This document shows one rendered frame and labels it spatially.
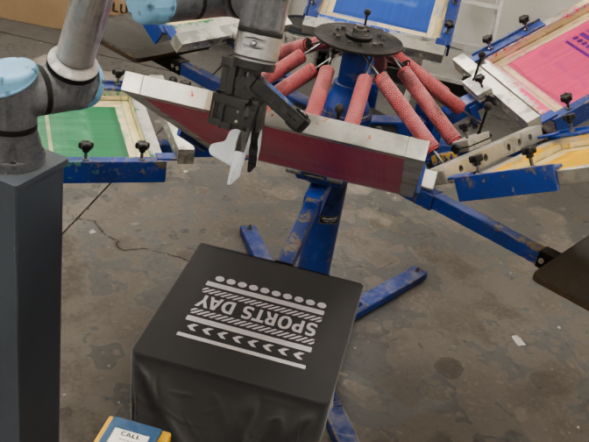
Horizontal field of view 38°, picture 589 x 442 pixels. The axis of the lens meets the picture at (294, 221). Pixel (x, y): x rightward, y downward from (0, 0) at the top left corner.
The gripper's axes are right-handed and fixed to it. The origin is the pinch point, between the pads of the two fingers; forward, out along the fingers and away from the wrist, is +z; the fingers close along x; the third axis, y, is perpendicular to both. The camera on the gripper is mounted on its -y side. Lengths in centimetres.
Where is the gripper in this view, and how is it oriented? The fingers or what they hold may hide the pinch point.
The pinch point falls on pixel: (243, 180)
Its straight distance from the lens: 145.5
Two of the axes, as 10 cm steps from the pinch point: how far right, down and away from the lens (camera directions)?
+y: -9.6, -2.4, 1.2
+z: -2.1, 9.5, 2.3
